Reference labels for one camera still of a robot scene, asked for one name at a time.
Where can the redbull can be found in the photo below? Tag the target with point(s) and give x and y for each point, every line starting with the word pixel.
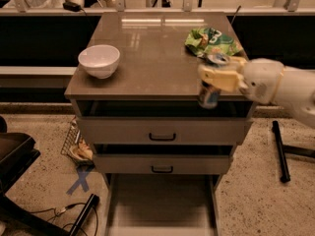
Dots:
pixel 208 94

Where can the black stand leg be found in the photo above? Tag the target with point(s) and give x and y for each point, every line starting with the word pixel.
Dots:
pixel 284 149

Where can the black chair base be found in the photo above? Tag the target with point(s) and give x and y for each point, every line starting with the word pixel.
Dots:
pixel 17 154

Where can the wire basket with items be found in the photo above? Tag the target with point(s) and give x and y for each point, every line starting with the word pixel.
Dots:
pixel 75 146

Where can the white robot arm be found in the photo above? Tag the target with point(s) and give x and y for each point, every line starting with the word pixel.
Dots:
pixel 295 92

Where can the black stand foot left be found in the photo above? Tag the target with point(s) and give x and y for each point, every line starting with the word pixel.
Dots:
pixel 91 203

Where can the blue tape cross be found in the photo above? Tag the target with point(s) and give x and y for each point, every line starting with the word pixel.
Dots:
pixel 82 172

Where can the white bowl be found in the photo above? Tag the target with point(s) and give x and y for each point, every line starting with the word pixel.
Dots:
pixel 100 61

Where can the green chip bag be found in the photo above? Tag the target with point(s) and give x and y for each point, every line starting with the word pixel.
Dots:
pixel 204 41

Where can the black power adapter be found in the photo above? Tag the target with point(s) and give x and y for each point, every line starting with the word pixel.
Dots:
pixel 71 6

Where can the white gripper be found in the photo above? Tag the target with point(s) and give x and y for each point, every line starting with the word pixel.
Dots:
pixel 262 80

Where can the drawer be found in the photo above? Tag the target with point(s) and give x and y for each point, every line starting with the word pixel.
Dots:
pixel 161 205
pixel 141 159
pixel 165 123

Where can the middle drawer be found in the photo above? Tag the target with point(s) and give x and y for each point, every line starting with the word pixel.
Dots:
pixel 141 159

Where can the top drawer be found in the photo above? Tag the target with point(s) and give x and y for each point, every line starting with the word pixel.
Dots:
pixel 165 123

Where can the bottom drawer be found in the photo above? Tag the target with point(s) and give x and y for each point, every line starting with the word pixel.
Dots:
pixel 161 205

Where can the grey drawer cabinet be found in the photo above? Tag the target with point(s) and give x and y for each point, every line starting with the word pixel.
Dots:
pixel 154 65

